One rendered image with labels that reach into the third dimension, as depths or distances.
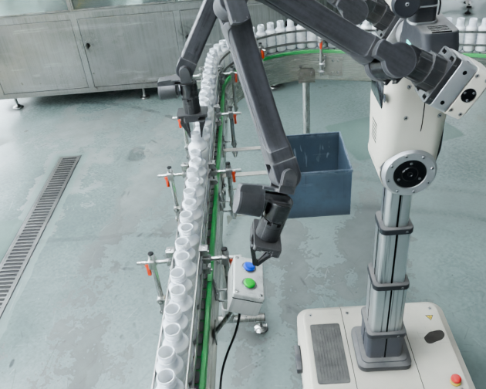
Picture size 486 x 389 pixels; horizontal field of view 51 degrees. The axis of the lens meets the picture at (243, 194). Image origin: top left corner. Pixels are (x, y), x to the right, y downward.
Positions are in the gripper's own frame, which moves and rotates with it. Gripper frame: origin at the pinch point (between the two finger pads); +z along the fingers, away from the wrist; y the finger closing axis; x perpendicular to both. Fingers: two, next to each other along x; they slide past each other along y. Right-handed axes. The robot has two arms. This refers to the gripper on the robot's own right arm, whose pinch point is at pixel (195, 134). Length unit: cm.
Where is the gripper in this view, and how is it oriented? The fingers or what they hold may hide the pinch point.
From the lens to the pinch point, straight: 180.0
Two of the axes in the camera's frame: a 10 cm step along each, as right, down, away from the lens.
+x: 0.0, 5.7, -8.2
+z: 0.8, 8.2, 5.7
